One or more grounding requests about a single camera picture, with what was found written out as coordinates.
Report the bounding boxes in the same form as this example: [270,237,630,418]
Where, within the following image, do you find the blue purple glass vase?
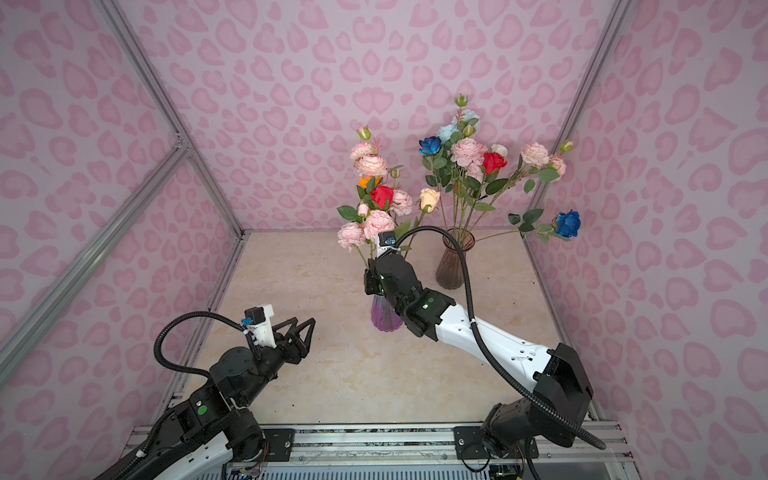
[370,295,403,332]

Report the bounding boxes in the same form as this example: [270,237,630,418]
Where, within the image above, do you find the maroon grey glass vase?
[435,228,476,290]

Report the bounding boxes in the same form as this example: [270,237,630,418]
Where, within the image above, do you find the pale pink peony stem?
[390,165,413,216]

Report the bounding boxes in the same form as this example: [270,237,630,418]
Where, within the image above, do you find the orange rose stem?
[356,176,382,199]

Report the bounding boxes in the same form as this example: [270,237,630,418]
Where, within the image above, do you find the large pink peony stem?
[451,138,487,244]

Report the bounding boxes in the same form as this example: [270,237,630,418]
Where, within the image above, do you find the single red rose stem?
[459,150,509,233]

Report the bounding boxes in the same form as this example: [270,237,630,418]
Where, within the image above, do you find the white rose stem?
[490,144,508,158]

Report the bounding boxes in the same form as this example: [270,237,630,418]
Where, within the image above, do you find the light blue rose stem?
[437,93,480,143]

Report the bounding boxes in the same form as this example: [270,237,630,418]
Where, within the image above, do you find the dark blue rose stem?
[483,208,581,244]

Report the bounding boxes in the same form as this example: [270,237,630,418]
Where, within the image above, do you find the pink spray rose stem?
[349,126,389,178]

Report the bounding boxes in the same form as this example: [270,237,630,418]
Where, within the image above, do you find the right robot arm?
[364,253,607,458]

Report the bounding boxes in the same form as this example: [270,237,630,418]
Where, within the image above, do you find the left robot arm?
[98,312,316,479]

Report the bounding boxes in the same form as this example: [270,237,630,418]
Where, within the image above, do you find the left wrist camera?
[242,304,277,348]

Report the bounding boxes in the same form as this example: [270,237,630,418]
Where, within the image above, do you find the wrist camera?
[242,304,277,348]
[376,231,397,257]

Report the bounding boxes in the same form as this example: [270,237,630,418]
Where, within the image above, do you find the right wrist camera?
[376,231,397,257]

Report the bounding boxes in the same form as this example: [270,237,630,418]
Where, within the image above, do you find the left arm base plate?
[258,428,296,463]

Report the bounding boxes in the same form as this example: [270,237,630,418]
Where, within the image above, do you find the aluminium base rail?
[110,422,640,480]

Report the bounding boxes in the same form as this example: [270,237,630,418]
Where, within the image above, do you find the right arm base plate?
[452,426,496,461]

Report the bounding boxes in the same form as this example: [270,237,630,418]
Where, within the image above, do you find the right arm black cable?
[392,225,607,451]

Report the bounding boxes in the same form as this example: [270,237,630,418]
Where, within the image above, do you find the diagonal aluminium frame bar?
[1,141,189,385]

